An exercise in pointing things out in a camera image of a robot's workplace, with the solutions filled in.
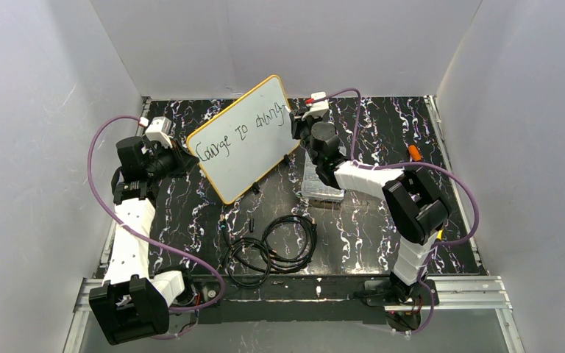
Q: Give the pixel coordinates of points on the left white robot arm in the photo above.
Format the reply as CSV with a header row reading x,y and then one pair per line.
x,y
132,304

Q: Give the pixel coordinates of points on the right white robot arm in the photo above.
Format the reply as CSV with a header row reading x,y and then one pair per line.
x,y
418,208

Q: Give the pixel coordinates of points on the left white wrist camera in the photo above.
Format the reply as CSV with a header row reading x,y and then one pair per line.
x,y
159,131

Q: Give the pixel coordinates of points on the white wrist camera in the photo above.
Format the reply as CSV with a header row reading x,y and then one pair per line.
x,y
159,131
317,105

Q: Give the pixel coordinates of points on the metal whiteboard stand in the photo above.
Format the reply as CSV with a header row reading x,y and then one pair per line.
x,y
277,180

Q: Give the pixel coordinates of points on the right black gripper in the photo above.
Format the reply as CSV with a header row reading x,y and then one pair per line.
x,y
297,123

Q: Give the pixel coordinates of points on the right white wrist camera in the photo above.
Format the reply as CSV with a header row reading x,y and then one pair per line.
x,y
317,105

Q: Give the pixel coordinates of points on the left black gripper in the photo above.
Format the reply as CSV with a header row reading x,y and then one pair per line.
x,y
183,157

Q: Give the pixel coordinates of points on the orange handled screwdriver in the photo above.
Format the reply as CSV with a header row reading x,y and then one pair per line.
x,y
414,154

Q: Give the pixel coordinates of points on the yellow framed whiteboard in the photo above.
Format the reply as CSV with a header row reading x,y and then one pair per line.
x,y
244,141

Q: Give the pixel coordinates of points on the clear plastic screw box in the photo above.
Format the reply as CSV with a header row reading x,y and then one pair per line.
x,y
313,189

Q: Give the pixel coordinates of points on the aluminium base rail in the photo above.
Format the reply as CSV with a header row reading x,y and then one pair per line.
x,y
318,314

